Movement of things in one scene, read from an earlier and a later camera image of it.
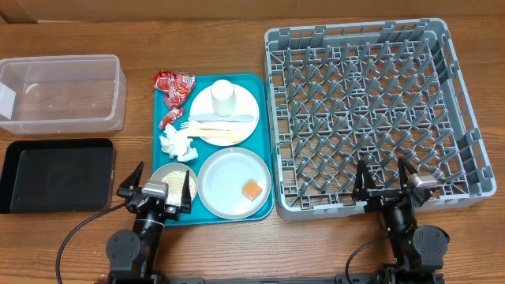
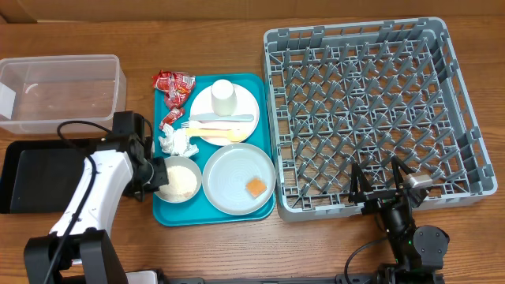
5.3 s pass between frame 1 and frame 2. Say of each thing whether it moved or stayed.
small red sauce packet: stayed
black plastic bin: stayed
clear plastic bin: stayed
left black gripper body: moved
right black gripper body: stayed
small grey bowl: moved
